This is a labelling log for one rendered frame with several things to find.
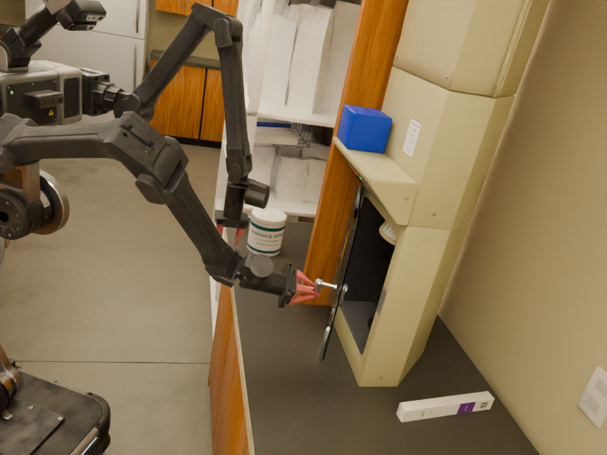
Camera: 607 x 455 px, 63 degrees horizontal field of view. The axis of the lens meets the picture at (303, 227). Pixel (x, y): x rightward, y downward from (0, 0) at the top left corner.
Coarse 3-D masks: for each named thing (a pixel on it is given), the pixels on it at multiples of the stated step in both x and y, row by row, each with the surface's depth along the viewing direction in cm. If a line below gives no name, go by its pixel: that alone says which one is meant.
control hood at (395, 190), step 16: (336, 144) 128; (352, 160) 114; (368, 160) 116; (384, 160) 119; (368, 176) 105; (384, 176) 106; (400, 176) 109; (384, 192) 105; (400, 192) 106; (416, 192) 107; (384, 208) 111; (400, 208) 107; (400, 224) 109
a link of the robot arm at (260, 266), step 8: (240, 256) 123; (248, 256) 115; (256, 256) 115; (264, 256) 116; (240, 264) 118; (248, 264) 114; (256, 264) 114; (264, 264) 115; (272, 264) 116; (240, 272) 117; (248, 272) 115; (256, 272) 114; (264, 272) 114; (216, 280) 121; (224, 280) 119; (232, 280) 119; (248, 280) 118; (256, 280) 116; (264, 280) 117
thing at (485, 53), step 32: (416, 0) 115; (448, 0) 101; (480, 0) 91; (512, 0) 93; (544, 0) 103; (416, 32) 113; (448, 32) 100; (480, 32) 94; (512, 32) 96; (416, 64) 112; (448, 64) 99; (480, 64) 97; (512, 64) 102
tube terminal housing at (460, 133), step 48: (432, 96) 104; (480, 96) 100; (432, 144) 102; (480, 144) 104; (432, 192) 107; (480, 192) 125; (432, 240) 113; (432, 288) 120; (384, 336) 123; (384, 384) 130
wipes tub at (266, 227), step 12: (252, 216) 181; (264, 216) 180; (276, 216) 182; (252, 228) 181; (264, 228) 178; (276, 228) 179; (252, 240) 182; (264, 240) 180; (276, 240) 182; (252, 252) 184; (264, 252) 182; (276, 252) 185
